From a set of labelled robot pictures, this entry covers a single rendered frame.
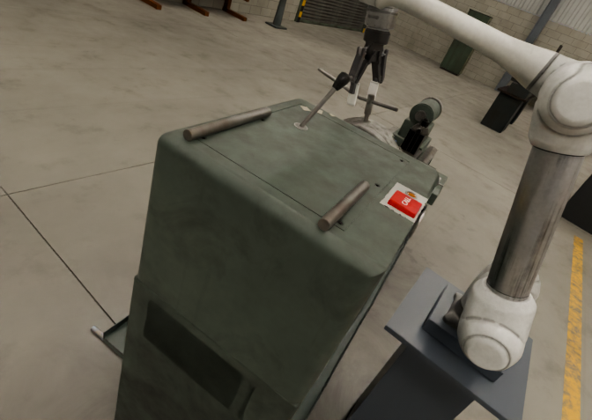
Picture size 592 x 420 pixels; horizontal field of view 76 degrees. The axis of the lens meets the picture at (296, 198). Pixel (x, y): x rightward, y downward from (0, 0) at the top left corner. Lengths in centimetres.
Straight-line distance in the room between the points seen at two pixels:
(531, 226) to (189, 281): 77
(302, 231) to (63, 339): 148
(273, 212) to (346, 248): 13
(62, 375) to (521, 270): 164
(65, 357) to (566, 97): 185
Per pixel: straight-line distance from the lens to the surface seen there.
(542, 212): 100
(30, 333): 198
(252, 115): 88
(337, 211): 63
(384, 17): 121
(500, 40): 113
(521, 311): 110
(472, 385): 135
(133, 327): 112
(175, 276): 87
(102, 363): 187
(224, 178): 67
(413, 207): 79
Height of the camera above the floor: 160
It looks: 31 degrees down
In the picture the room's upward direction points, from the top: 22 degrees clockwise
